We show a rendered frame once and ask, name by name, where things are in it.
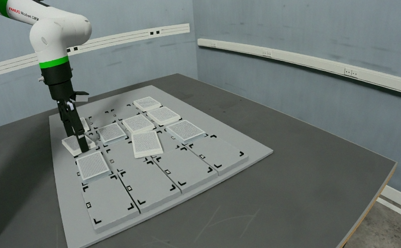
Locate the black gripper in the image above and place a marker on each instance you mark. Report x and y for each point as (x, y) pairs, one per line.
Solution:
(69, 116)

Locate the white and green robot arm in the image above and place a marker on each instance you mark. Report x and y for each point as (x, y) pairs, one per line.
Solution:
(53, 31)

